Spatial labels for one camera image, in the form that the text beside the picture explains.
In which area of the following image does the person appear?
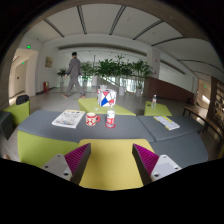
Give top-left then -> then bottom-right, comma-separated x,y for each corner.
61,51 -> 87,100

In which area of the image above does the black bag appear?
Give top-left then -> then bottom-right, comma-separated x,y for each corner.
15,94 -> 30,106

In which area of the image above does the brown wall plaque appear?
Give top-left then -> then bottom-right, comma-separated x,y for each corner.
44,56 -> 54,69

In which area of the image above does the wooden shelf unit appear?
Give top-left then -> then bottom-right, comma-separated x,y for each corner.
206,77 -> 224,134

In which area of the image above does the row of potted plants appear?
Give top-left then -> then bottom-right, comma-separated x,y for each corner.
56,54 -> 154,98

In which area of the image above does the green seat block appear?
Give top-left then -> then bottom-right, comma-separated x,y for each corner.
143,100 -> 173,117

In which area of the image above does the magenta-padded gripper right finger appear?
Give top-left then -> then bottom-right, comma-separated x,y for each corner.
131,143 -> 183,186

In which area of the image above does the clear red-capped water bottle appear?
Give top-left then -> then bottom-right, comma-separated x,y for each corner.
105,97 -> 117,128

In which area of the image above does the printed magazine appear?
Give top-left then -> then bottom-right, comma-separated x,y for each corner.
51,109 -> 86,129

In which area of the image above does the green seat cube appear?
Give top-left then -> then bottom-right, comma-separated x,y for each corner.
2,100 -> 31,127

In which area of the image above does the white red blue polyhedron box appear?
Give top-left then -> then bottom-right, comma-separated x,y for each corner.
96,88 -> 118,108

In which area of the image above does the yellow and white leaflet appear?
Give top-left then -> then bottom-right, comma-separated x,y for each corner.
153,115 -> 181,131

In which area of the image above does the red and white mug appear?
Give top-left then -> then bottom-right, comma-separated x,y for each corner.
85,112 -> 101,127

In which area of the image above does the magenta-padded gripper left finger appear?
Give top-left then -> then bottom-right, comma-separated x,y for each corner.
41,142 -> 92,185

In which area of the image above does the dark grey seat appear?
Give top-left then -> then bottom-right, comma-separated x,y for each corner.
0,110 -> 15,140

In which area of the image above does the dark wooden bench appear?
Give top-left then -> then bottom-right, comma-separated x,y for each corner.
182,104 -> 224,143

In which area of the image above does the long green bench seat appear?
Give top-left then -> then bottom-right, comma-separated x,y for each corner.
77,97 -> 137,117

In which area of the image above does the small clear water bottle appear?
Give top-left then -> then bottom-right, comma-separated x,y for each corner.
151,94 -> 158,110

